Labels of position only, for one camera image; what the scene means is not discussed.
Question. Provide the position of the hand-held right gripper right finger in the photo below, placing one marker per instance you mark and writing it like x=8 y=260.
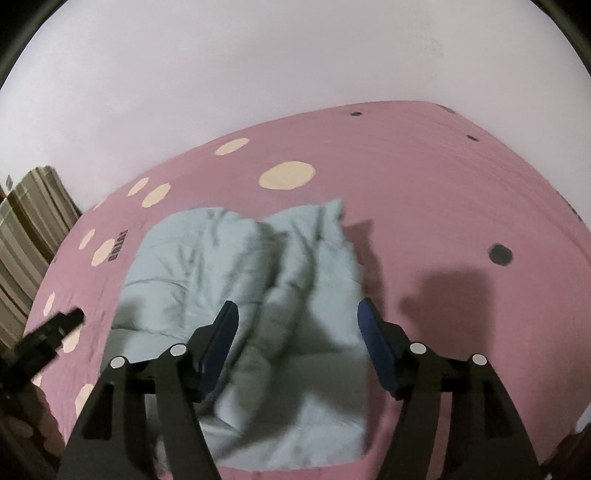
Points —
x=378 y=344

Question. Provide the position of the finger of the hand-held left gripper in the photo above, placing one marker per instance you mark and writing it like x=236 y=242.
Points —
x=60 y=323

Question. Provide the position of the pink dotted bed sheet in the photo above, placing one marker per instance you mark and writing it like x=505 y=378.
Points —
x=438 y=184

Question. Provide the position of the light blue garment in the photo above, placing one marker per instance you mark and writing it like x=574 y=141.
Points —
x=221 y=258

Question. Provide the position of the striped cushion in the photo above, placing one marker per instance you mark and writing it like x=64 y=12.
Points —
x=27 y=230

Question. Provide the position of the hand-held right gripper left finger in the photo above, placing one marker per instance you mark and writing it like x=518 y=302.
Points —
x=217 y=341

